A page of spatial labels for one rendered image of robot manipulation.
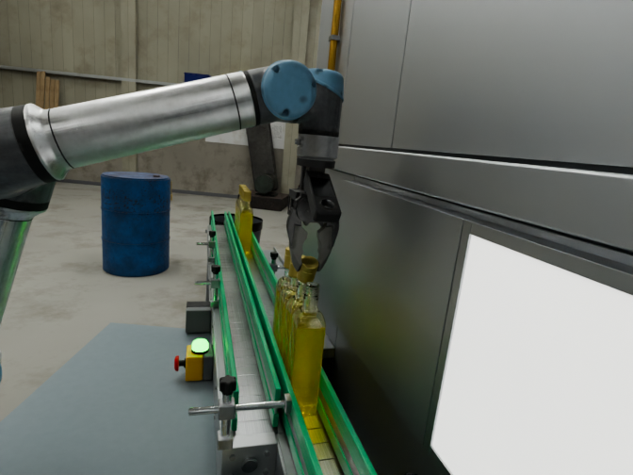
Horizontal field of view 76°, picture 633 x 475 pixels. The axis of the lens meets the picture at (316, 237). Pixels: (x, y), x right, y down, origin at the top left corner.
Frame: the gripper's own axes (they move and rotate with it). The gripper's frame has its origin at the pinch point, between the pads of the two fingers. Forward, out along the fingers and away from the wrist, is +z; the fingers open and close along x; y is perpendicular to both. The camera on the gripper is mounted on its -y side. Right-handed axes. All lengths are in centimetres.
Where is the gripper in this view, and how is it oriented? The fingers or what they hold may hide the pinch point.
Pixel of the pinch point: (309, 266)
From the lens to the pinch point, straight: 77.7
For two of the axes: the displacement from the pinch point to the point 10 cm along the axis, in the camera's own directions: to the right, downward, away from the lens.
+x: -9.6, -0.3, -2.9
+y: -2.8, -2.4, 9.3
